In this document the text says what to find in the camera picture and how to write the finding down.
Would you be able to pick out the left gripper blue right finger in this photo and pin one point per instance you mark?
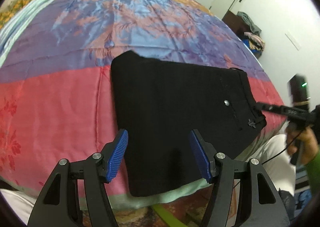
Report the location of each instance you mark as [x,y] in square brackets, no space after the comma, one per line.
[259,202]

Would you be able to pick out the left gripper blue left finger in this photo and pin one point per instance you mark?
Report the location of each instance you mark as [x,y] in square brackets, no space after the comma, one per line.
[58,201]

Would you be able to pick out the black pants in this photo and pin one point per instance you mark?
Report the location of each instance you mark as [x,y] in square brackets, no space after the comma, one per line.
[160,102]

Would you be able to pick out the green sleeve forearm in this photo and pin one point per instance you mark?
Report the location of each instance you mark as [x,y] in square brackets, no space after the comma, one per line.
[312,168]

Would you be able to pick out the person right hand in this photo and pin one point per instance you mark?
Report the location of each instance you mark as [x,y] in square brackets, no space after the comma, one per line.
[302,141]

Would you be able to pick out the white trousers leg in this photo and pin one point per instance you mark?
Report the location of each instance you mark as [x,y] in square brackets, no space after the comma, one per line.
[275,160]

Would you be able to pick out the pile of clothes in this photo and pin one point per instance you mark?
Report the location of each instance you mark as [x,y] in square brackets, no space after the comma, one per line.
[251,37]

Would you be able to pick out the patterned floor rug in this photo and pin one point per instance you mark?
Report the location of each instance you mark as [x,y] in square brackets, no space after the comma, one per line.
[185,211]

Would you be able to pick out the dark wooden side table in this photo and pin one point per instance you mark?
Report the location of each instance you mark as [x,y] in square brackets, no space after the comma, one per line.
[236,24]

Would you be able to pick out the colourful striped bedspread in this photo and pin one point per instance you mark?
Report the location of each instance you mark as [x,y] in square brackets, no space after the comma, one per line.
[56,88]

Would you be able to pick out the blue striped bed sheet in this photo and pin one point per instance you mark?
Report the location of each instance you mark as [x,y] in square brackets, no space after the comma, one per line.
[16,25]

